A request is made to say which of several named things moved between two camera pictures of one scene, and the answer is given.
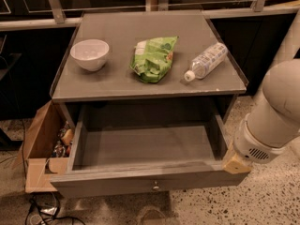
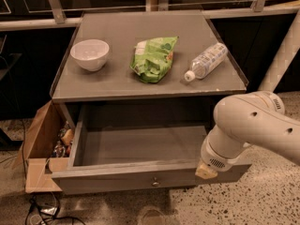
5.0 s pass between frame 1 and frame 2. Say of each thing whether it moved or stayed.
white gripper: moved
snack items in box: stayed
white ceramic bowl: stayed
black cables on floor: stayed
